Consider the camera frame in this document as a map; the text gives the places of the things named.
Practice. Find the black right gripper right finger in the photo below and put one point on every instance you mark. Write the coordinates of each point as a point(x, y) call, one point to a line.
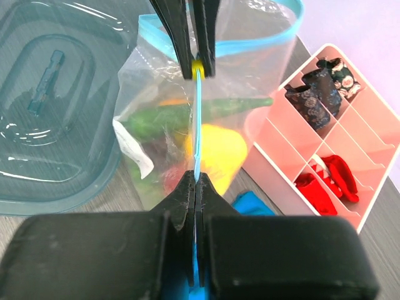
point(277, 257)

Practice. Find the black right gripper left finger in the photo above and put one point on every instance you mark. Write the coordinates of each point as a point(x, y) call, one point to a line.
point(105, 255)

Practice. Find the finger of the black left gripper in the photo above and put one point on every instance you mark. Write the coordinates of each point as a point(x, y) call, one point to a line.
point(173, 16)
point(203, 17)

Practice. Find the red chili pepper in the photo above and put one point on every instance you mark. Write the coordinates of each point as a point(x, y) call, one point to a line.
point(171, 178)

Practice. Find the yellow green mango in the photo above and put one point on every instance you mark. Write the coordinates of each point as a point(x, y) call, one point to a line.
point(174, 102)

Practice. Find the yellow pear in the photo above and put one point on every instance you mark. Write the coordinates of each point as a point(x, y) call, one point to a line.
point(223, 152)

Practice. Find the green chili pepper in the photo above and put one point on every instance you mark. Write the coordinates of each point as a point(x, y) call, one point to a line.
point(152, 122)

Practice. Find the clear zip top bag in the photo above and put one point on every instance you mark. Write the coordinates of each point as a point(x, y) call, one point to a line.
point(200, 70)

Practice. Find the blue folded cloth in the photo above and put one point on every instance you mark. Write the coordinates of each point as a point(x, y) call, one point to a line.
point(246, 203)

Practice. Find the clear blue plastic tray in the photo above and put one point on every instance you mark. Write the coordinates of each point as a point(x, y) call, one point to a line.
point(59, 84)

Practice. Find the red item in organizer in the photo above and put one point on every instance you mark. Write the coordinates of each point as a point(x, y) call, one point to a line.
point(337, 176)

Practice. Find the dark patterned rolled sock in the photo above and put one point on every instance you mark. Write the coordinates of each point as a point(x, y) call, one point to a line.
point(305, 99)

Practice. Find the pink divided organizer box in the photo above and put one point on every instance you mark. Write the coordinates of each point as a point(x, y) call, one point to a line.
point(365, 134)

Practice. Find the black white patterned sock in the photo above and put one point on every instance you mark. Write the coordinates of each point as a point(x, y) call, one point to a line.
point(345, 82)

